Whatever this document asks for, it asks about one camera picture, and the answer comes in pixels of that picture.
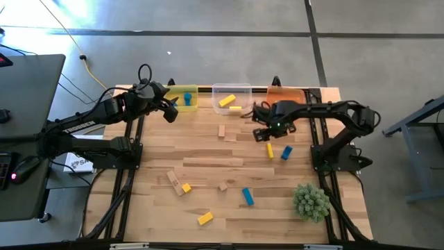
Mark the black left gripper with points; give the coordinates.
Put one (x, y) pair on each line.
(152, 103)

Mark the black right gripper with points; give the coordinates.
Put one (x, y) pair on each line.
(293, 127)

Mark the thin yellow wooden bar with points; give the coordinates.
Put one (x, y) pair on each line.
(269, 151)

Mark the blue rectangular wooden block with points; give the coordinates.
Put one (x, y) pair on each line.
(286, 152)

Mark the plain rectangular wooden block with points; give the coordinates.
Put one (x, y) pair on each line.
(221, 131)

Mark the yellow rectangular wooden block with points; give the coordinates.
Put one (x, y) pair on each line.
(227, 100)
(205, 218)

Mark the long blue wooden block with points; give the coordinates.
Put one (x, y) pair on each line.
(247, 196)

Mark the plain wooden cube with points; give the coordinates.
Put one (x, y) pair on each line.
(222, 187)

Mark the long printed plain wooden block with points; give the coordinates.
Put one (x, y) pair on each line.
(175, 183)

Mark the small yellow wooden cube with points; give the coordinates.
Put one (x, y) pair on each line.
(186, 188)

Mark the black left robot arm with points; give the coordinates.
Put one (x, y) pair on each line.
(104, 111)

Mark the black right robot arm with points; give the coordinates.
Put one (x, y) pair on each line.
(319, 107)

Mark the yellow-green translucent plastic bin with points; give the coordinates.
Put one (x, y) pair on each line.
(180, 91)

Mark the black table clamp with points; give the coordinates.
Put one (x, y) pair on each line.
(276, 80)
(170, 82)

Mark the clear plastic bin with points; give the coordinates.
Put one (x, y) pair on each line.
(243, 92)

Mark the orange translucent plastic bin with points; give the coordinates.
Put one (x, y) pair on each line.
(286, 94)

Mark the green artificial succulent plant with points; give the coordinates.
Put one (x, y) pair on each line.
(311, 202)

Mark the white printed box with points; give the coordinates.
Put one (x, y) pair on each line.
(81, 165)

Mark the grey desk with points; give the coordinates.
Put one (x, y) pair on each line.
(31, 97)

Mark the blue-grey metal cart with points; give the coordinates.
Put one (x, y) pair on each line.
(412, 118)

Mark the black computer mouse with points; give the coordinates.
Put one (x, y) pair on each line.
(24, 170)

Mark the black desk device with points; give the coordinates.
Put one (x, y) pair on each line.
(4, 115)

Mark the black caster wheel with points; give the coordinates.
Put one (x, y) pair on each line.
(45, 217)

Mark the dark desk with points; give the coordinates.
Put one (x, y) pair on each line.
(24, 194)

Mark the black device with red light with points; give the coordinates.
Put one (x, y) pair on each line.
(5, 61)

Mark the black backlit keyboard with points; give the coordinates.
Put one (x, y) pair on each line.
(3, 172)

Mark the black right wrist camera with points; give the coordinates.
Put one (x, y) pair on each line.
(277, 125)

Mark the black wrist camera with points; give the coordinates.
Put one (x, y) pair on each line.
(149, 88)
(277, 125)

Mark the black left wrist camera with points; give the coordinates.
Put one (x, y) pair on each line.
(149, 88)

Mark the black aluminium frame rail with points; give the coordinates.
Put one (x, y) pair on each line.
(139, 126)
(313, 132)
(204, 90)
(243, 247)

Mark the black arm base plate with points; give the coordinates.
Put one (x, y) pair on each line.
(341, 161)
(128, 163)

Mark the silver aluminium bracket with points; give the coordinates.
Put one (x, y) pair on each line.
(322, 247)
(128, 246)

